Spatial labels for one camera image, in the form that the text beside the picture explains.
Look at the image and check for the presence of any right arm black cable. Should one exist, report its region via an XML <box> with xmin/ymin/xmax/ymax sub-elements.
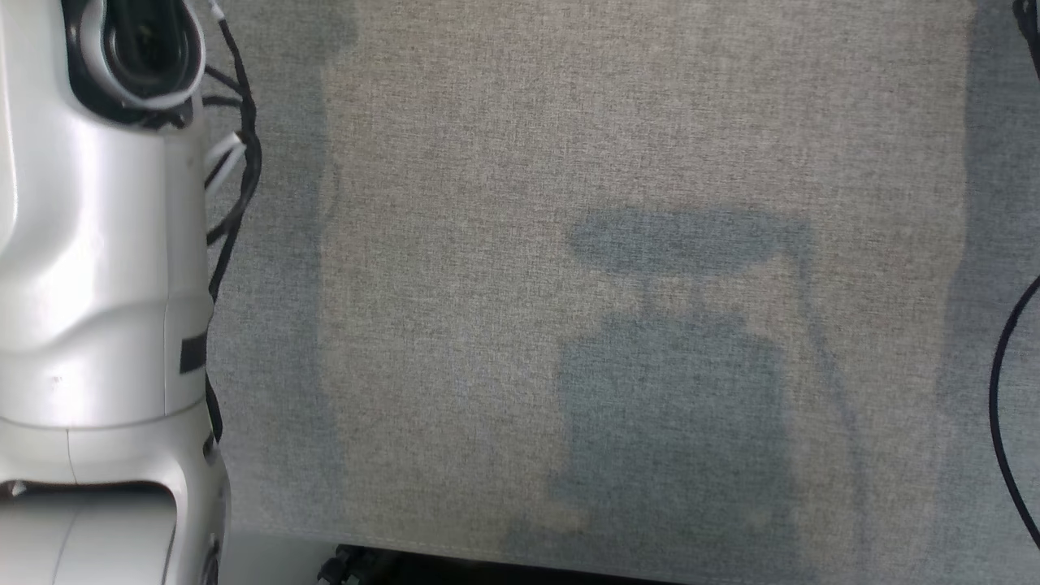
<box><xmin>989</xmin><ymin>275</ymin><xmax>1040</xmax><ymax>548</ymax></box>

